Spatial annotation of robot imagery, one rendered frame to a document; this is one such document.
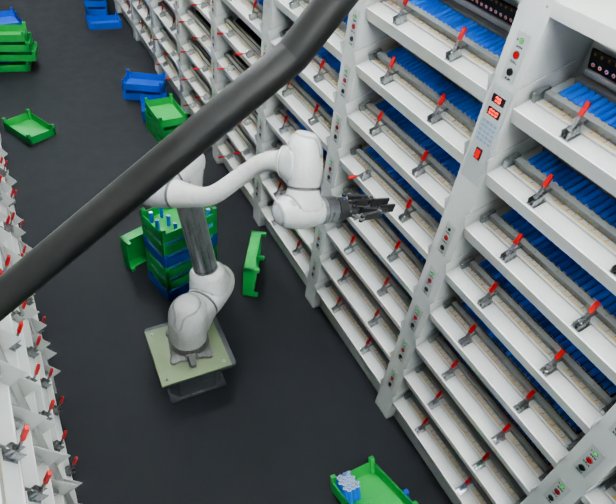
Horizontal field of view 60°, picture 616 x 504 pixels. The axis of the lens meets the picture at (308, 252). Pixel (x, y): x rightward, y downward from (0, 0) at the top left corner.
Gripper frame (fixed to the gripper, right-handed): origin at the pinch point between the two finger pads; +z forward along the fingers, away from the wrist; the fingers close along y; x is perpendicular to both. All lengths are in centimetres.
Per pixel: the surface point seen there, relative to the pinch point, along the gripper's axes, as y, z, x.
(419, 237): 10.1, 12.7, -7.5
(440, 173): 5.5, 13.3, 15.8
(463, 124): 7.8, 9.8, 34.9
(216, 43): -183, 13, -18
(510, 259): 44.4, 9.5, 12.6
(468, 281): 34.1, 14.4, -6.6
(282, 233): -87, 28, -85
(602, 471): 96, 12, -16
